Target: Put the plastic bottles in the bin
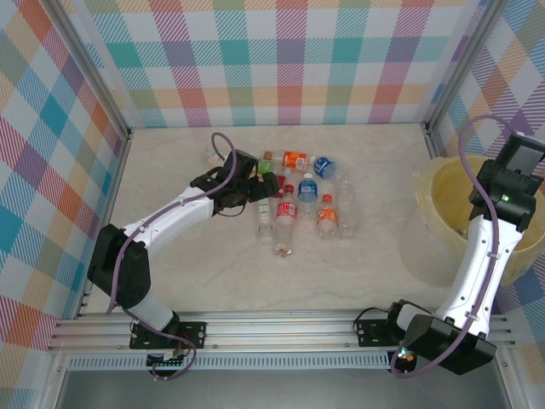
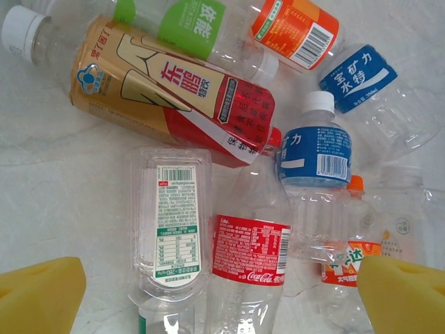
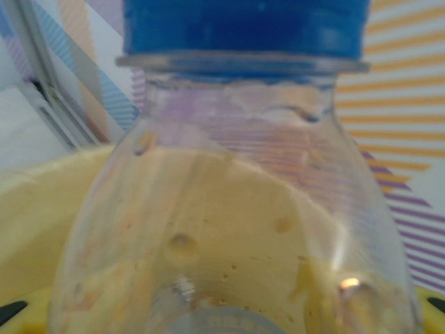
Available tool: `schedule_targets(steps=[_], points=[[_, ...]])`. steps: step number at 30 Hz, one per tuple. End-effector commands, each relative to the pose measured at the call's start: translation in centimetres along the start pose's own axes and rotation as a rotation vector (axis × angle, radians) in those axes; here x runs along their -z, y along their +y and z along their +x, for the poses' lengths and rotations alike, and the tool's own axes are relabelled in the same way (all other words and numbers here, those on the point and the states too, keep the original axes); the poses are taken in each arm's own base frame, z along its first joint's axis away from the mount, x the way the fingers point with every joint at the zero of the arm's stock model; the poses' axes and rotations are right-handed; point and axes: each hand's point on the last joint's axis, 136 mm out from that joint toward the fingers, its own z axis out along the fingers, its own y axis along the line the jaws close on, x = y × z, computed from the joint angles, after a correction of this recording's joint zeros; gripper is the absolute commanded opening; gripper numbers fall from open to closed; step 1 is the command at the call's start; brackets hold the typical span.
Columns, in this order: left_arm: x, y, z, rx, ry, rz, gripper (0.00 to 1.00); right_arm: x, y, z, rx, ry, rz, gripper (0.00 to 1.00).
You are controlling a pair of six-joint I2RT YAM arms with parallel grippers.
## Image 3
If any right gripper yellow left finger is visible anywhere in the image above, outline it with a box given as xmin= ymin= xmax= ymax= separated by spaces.
xmin=0 ymin=287 xmax=53 ymax=334

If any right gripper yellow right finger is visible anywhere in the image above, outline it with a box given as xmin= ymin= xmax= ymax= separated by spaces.
xmin=416 ymin=287 xmax=445 ymax=334

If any clear bottle blue Pepsi label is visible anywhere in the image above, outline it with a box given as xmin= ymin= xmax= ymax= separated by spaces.
xmin=47 ymin=0 xmax=423 ymax=334

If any cream plastic bin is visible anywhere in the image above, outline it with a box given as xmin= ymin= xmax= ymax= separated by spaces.
xmin=0 ymin=144 xmax=119 ymax=307

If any aluminium frame post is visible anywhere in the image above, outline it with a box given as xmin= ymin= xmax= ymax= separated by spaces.
xmin=13 ymin=0 xmax=112 ymax=150

